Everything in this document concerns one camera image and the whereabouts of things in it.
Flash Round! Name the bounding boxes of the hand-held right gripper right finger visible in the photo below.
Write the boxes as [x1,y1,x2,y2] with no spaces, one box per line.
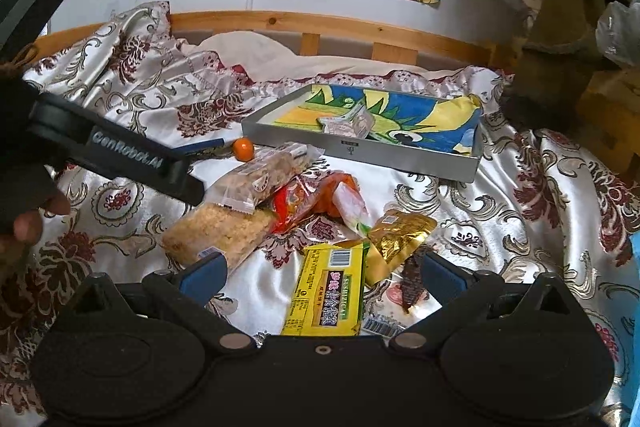
[387,251,581,355]

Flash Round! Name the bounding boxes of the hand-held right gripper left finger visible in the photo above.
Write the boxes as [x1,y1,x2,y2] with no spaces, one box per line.
[62,251,258,356]

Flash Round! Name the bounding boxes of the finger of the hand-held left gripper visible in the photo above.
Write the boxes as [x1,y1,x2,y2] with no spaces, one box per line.
[157,154,207,208]

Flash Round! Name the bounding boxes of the dark red jerky packet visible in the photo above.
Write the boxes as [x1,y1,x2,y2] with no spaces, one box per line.
[361,252,436,338]

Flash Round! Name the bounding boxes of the rice crisp packet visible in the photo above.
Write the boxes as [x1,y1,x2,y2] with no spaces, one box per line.
[161,202,279,269]

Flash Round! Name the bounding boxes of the gold snack packet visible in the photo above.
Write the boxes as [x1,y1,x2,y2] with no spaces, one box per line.
[364,209,438,288]

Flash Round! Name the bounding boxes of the clear nut bar packet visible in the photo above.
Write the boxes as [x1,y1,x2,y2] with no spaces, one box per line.
[205,143,325,212]

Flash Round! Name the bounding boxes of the red snack packet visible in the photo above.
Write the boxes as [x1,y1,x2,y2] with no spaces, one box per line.
[272,174,333,235]

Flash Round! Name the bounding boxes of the white pink snack packet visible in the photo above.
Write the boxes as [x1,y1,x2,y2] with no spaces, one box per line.
[332,183,374,241]

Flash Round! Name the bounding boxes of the yellow green snack packet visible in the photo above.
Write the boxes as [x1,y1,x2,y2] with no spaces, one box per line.
[281,241,371,337]

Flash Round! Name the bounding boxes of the grey tray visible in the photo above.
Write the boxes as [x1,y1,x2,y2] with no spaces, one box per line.
[241,83,484,184]

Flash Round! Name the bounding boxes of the orange snack packet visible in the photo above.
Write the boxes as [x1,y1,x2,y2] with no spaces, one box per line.
[312,172,359,221]

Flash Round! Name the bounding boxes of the person's left hand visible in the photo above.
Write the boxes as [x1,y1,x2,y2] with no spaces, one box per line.
[0,77,72,253]

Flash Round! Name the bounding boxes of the blue snack packet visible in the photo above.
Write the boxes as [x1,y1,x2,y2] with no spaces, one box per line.
[182,138,225,156]

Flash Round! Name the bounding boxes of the printed satin blanket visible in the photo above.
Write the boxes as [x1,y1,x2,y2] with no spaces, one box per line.
[0,1,640,427]

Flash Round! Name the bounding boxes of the colourful drawing paper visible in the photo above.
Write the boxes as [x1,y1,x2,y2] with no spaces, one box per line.
[272,86,483,155]

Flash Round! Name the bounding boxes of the cream pillow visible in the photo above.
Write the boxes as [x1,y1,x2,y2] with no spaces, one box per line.
[180,32,471,80]

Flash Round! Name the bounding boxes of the small clear snack packet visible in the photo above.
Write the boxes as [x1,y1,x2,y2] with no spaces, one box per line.
[317,103,376,139]

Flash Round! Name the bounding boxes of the clear plastic bag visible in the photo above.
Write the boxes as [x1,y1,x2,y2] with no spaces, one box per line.
[595,0,640,68]

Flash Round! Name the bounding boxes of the wooden bed frame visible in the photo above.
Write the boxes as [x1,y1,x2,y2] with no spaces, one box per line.
[35,9,521,74]

